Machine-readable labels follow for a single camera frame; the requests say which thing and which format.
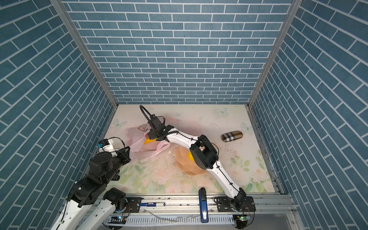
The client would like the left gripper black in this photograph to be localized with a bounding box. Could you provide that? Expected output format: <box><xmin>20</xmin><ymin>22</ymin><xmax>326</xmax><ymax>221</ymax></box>
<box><xmin>102</xmin><ymin>145</ymin><xmax>132</xmax><ymax>184</ymax></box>

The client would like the pink plastic bag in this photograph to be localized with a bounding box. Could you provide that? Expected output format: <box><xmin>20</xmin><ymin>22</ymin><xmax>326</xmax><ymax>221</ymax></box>
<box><xmin>126</xmin><ymin>124</ymin><xmax>171</xmax><ymax>162</ymax></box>

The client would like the pink faceted bowl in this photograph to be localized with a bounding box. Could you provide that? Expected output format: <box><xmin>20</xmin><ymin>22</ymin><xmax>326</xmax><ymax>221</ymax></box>
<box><xmin>174</xmin><ymin>146</ymin><xmax>207</xmax><ymax>176</ymax></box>

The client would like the yellow toy fruit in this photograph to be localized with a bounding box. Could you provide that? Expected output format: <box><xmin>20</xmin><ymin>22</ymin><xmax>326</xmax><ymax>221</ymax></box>
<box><xmin>188</xmin><ymin>151</ymin><xmax>194</xmax><ymax>161</ymax></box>

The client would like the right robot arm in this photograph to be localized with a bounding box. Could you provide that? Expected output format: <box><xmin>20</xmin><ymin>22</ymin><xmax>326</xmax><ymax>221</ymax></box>
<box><xmin>145</xmin><ymin>114</ymin><xmax>246</xmax><ymax>211</ymax></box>

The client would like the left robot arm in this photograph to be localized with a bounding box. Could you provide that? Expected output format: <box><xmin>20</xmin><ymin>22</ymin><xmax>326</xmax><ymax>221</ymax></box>
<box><xmin>51</xmin><ymin>146</ymin><xmax>130</xmax><ymax>230</ymax></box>

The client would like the yellow green toy mango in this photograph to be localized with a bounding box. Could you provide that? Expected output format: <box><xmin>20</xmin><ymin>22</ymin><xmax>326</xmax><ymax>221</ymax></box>
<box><xmin>144</xmin><ymin>139</ymin><xmax>157</xmax><ymax>144</ymax></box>

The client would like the left circuit board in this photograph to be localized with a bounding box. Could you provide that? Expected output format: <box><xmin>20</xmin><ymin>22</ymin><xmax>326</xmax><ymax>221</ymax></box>
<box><xmin>108</xmin><ymin>216</ymin><xmax>127</xmax><ymax>225</ymax></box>

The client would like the circuit board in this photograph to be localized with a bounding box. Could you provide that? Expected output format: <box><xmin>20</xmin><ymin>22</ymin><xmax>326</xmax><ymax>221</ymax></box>
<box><xmin>235</xmin><ymin>214</ymin><xmax>251</xmax><ymax>222</ymax></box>
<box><xmin>108</xmin><ymin>216</ymin><xmax>127</xmax><ymax>225</ymax></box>

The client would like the blue marker pen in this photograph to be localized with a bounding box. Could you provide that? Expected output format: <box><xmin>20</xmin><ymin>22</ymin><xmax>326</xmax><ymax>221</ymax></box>
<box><xmin>140</xmin><ymin>202</ymin><xmax>166</xmax><ymax>207</ymax></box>

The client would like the blue stapler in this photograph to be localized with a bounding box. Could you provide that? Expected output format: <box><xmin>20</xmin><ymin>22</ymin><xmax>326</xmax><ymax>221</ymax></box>
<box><xmin>198</xmin><ymin>187</ymin><xmax>209</xmax><ymax>223</ymax></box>

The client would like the plaid glasses case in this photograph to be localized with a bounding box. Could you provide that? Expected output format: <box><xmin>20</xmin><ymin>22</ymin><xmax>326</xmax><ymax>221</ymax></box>
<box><xmin>221</xmin><ymin>130</ymin><xmax>243</xmax><ymax>142</ymax></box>

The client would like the right circuit board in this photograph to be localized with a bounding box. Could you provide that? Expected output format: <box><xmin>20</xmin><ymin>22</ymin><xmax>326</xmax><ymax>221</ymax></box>
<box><xmin>235</xmin><ymin>214</ymin><xmax>251</xmax><ymax>222</ymax></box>

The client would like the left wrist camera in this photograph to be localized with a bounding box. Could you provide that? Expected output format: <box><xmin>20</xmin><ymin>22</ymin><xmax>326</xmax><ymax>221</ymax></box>
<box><xmin>97</xmin><ymin>139</ymin><xmax>115</xmax><ymax>153</ymax></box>

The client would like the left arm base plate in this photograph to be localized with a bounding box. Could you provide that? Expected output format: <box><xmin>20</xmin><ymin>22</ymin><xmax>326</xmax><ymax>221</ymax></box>
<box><xmin>123</xmin><ymin>197</ymin><xmax>142</xmax><ymax>214</ymax></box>

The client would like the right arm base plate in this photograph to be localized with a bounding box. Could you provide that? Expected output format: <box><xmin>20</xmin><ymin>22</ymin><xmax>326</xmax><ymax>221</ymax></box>
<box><xmin>214</xmin><ymin>196</ymin><xmax>256</xmax><ymax>212</ymax></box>

